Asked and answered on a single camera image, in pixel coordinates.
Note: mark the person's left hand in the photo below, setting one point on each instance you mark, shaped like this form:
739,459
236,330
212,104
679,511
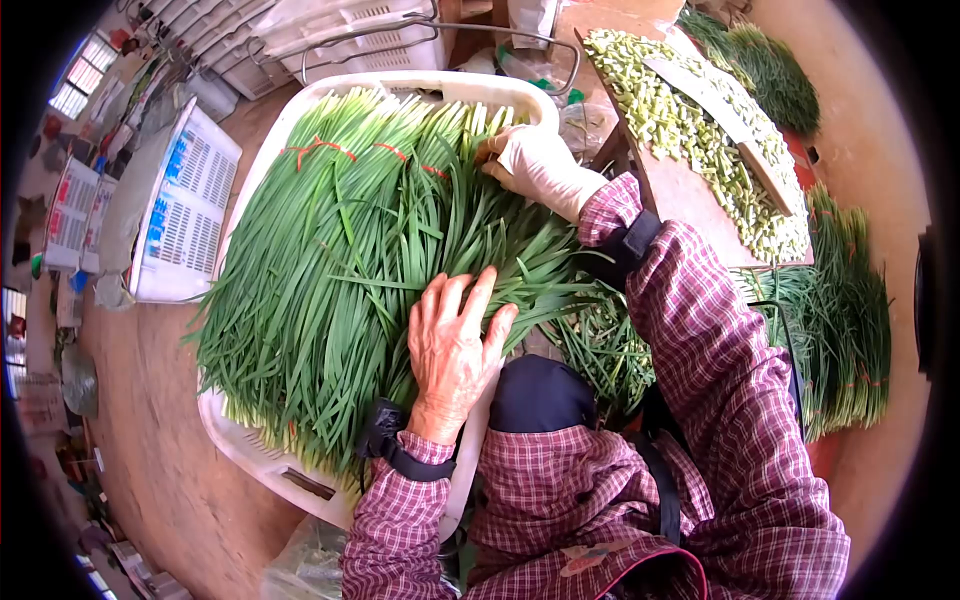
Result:
448,360

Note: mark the person's right hand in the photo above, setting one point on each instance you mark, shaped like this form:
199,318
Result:
541,171

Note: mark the person's left thumb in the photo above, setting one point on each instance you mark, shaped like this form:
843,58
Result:
504,328

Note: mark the person's right fingers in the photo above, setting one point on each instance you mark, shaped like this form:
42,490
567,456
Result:
498,159

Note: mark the person's left little finger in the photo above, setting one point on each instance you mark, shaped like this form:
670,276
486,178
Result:
415,324

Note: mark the person's left index finger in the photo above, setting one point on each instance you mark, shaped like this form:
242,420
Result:
480,300

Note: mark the person's left ring finger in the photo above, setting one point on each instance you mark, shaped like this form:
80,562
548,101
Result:
431,300

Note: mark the person's left middle finger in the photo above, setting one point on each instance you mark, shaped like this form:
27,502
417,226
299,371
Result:
452,300

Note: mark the pile of green chives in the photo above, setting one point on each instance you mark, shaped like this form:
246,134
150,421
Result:
330,270

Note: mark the person's legs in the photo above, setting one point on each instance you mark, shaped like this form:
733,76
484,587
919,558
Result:
540,394

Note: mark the clear plastic bags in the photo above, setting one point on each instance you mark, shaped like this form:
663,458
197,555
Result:
555,97

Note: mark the heap of loose chive stems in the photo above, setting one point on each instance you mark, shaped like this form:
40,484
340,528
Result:
607,352

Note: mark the black wrist band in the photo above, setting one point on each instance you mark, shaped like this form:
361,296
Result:
390,442
622,247

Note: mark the wooden chopping board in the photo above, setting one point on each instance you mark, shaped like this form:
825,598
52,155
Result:
675,187

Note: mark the pile of chopped green stems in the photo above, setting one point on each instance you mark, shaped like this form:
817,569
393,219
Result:
675,127

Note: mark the white plastic crate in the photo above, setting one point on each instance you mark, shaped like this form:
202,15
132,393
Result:
255,457

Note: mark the person's body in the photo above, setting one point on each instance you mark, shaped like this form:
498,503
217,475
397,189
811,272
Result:
615,510

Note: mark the large cleaver knife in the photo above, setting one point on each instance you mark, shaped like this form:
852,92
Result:
720,105

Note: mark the stack of white crates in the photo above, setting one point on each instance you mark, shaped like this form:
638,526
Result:
300,37

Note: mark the white slatted crate blue label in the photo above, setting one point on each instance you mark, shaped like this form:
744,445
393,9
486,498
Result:
184,210

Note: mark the clear plastic bag of greens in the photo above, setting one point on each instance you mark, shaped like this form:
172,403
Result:
307,562

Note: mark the heap of green chive bundles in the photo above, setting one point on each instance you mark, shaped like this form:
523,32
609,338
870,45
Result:
840,322
772,71

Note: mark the white slatted crates red label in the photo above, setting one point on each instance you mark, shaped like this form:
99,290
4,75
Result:
75,217

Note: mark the window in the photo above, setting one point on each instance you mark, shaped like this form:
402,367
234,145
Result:
82,75

